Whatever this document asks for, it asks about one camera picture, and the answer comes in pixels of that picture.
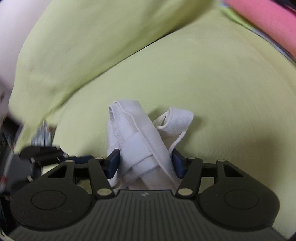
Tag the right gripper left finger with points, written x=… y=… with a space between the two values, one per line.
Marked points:
x=66 y=193

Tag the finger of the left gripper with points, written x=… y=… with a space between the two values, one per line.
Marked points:
x=41 y=153
x=56 y=160

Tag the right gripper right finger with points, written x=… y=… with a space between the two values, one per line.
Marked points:
x=225 y=195

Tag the white canvas shopping bag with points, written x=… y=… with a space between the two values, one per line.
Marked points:
x=145 y=146

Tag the green sofa cover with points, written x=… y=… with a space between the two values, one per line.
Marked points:
x=81 y=56

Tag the pink ribbed blanket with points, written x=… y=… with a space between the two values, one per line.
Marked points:
x=275 y=20

